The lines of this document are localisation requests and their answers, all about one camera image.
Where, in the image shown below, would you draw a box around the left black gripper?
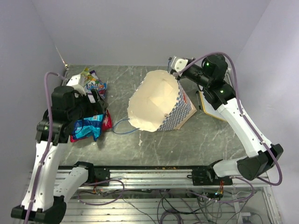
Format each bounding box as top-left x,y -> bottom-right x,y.
69,87 -> 109,121

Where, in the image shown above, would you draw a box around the blue snack bag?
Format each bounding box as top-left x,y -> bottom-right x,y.
71,114 -> 104,142

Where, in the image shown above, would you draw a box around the blue candy packet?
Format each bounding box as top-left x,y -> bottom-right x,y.
86,81 -> 107,91

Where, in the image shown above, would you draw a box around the pink chips bag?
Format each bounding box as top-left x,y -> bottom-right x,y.
70,109 -> 113,143

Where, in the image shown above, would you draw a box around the yellow green candy bag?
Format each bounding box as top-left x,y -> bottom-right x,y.
81,67 -> 91,81

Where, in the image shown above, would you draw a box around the checkered paper bag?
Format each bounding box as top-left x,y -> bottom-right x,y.
124,70 -> 197,134

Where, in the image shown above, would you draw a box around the purple snack packet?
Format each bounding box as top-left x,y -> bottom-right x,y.
90,70 -> 100,82
98,90 -> 106,99

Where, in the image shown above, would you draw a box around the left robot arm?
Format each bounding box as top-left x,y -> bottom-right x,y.
11,86 -> 108,224

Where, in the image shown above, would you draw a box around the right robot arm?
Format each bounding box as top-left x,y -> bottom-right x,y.
169,52 -> 284,186

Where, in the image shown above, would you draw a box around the black marker pen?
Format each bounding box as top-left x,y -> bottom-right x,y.
196,91 -> 202,111

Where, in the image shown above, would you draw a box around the small whiteboard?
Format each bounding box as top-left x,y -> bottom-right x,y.
199,92 -> 226,121

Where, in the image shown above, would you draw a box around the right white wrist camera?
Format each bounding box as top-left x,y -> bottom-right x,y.
169,56 -> 188,72

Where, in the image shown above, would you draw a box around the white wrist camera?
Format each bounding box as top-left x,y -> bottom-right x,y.
66,74 -> 86,96
169,56 -> 188,72

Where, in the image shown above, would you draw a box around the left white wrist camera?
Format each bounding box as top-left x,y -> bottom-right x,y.
66,74 -> 86,96

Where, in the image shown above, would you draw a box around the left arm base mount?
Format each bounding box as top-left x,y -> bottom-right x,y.
94,168 -> 110,187

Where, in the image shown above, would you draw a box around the aluminium frame rail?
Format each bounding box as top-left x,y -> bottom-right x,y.
56,168 -> 271,190

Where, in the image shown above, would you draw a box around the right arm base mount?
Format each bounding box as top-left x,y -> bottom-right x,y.
187,166 -> 233,186

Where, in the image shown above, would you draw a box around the tangled floor cables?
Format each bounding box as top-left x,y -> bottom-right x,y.
74,182 -> 257,224

